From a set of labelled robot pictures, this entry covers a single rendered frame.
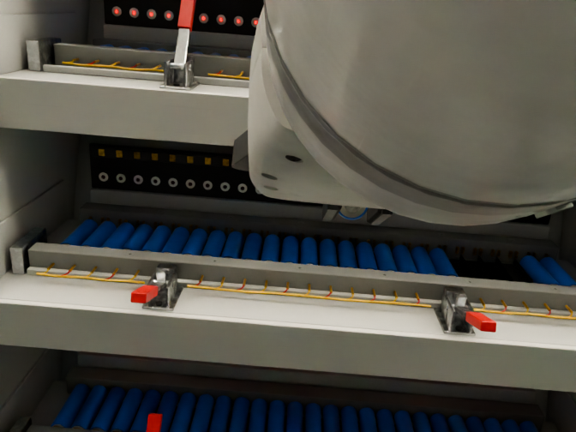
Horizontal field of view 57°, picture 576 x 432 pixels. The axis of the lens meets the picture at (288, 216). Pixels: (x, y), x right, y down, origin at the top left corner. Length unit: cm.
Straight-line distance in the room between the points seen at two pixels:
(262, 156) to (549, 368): 42
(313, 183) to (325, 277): 34
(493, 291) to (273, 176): 40
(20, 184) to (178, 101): 19
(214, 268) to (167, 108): 15
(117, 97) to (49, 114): 6
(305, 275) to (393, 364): 11
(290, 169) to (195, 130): 33
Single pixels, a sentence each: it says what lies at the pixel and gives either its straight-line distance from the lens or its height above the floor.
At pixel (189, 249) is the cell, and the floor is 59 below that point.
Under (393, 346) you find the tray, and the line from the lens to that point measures 48.
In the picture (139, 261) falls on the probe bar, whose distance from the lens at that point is 52.
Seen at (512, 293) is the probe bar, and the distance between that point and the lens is 55.
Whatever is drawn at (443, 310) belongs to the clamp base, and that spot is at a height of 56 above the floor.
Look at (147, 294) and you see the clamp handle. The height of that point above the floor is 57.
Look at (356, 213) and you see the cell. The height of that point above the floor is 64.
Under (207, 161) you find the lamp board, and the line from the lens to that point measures 62.
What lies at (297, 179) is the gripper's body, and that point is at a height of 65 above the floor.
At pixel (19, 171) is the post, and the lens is 58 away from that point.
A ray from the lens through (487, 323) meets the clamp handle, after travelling 43.
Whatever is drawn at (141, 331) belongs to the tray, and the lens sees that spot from 49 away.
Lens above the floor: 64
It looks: level
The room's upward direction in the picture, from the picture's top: 5 degrees clockwise
